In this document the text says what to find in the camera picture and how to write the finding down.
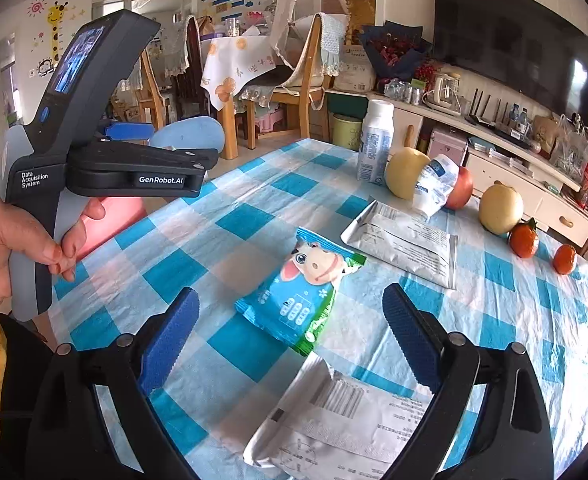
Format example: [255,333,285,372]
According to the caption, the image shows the silver white foil bag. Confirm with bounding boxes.
[341,200,458,289]

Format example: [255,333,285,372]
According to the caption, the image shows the white printed paper bag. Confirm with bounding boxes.
[243,353,428,479]

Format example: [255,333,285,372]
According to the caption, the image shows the blue cow snack packet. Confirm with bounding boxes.
[235,228,367,356]

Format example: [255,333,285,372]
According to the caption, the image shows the crushed white yogurt bottle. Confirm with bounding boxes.
[412,154,460,219]

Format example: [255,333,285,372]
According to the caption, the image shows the green yellow trash bucket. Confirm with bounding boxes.
[331,114,362,152]

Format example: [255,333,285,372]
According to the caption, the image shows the person's left hand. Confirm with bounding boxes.
[0,200,87,304]

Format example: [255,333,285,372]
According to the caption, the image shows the blue round stool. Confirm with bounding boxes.
[147,116,224,153]

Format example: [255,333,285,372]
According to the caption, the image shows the blue white checkered tablecloth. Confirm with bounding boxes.
[49,140,588,479]

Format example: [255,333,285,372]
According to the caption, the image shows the yellow pear right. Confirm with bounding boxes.
[479,183,524,235]

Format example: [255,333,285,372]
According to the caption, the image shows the yellow pear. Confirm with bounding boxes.
[479,183,524,235]
[385,148,429,202]

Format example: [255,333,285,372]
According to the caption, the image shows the red apple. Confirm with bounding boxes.
[444,167,474,210]

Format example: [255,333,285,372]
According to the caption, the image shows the small orange tangerine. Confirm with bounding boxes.
[552,244,577,275]

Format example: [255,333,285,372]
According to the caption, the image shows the yellow pear left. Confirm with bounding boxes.
[385,148,429,202]

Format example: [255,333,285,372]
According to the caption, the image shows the white tv cabinet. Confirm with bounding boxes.
[394,101,588,256]

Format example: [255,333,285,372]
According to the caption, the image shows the dining table with orange-print cloth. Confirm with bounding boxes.
[201,35,275,160]

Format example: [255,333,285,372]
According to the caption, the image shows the white upright yogurt bottle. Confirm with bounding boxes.
[357,99,394,185]

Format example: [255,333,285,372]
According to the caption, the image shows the glass electric kettle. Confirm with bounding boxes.
[423,73,462,116]

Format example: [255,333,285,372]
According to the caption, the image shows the wooden chair with lace cover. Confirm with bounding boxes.
[237,12,348,148]

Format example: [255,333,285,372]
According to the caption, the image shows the dark flower bouquet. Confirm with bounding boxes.
[359,21,433,92]

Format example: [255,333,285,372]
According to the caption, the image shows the black flat television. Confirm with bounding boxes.
[433,0,588,122]

